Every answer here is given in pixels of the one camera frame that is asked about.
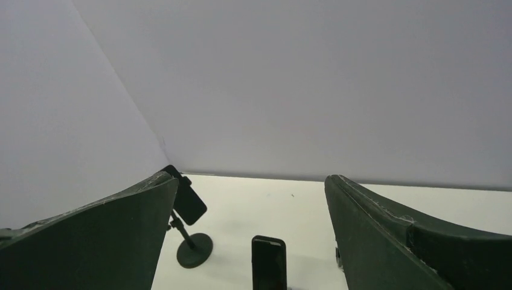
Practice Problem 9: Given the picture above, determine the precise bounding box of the black pole phone stand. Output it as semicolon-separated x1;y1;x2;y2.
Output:
167;176;214;269

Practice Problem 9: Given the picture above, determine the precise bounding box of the black phone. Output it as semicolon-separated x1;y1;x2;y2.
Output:
162;165;208;225

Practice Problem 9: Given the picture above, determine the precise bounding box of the black smartphone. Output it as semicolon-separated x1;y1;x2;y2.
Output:
251;235;288;290

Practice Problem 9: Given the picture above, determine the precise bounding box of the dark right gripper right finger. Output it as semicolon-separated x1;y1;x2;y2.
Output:
324;175;511;289

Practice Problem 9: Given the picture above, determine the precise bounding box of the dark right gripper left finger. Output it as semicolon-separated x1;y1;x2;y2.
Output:
1;172;179;289

